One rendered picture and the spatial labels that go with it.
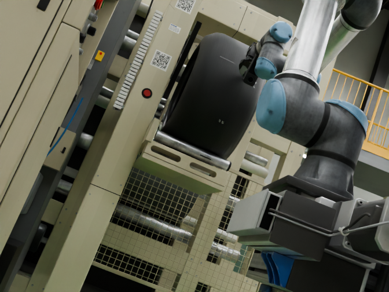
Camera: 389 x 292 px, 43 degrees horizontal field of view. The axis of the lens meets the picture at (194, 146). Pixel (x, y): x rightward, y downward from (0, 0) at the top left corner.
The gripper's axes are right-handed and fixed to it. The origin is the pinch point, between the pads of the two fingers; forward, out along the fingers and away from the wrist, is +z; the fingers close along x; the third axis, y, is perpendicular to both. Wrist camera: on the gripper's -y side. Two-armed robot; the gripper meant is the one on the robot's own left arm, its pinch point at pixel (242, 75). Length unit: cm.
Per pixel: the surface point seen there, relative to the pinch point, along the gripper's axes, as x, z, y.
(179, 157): 9.4, 18.0, -36.3
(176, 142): 12.8, 18.0, -30.6
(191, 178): 1.9, 17.3, -42.3
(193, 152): 4.7, 18.4, -31.7
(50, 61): 58, -54, -50
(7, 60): 67, -54, -54
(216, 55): 12.6, 2.7, 4.7
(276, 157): -335, 852, 328
